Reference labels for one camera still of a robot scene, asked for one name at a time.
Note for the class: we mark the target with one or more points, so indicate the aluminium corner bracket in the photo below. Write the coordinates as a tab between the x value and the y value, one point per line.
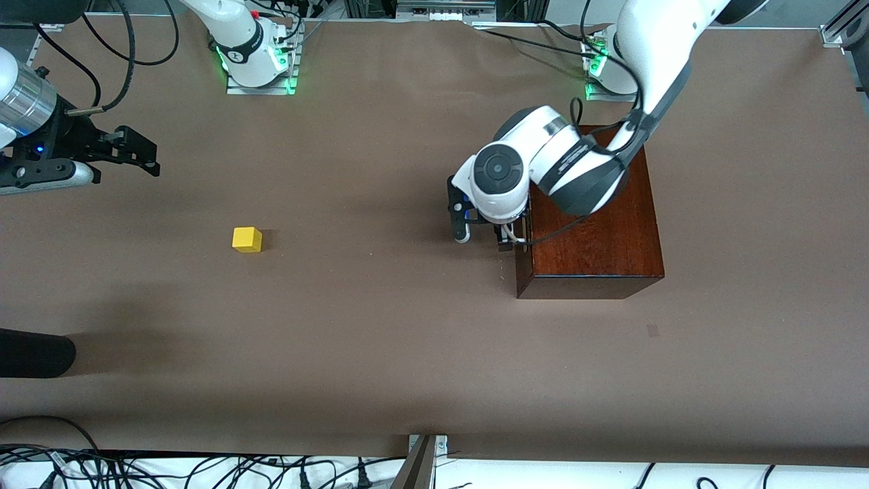
842	27

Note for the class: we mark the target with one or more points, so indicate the black foam cylinder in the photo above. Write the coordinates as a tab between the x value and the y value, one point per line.
34	353

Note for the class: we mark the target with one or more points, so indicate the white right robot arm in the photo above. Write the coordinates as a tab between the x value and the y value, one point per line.
20	95

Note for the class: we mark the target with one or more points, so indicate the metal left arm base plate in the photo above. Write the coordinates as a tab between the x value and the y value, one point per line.
601	95

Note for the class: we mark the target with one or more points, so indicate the metal bracket with brown wedge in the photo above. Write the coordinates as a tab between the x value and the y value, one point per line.
421	465

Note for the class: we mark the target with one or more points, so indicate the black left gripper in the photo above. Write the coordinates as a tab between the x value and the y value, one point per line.
504	236

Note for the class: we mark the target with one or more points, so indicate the yellow block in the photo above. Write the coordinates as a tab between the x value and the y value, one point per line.
246	239

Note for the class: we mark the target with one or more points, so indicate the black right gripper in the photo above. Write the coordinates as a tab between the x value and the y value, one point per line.
73	134

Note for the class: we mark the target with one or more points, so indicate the dark red-brown wooden cabinet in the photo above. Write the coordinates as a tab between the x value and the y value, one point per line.
597	238

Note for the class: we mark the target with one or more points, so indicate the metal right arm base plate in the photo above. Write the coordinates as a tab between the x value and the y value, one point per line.
261	89

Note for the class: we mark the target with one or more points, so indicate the brown table cover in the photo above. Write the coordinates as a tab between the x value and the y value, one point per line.
271	339

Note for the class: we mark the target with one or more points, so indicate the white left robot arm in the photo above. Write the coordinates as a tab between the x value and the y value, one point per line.
563	156

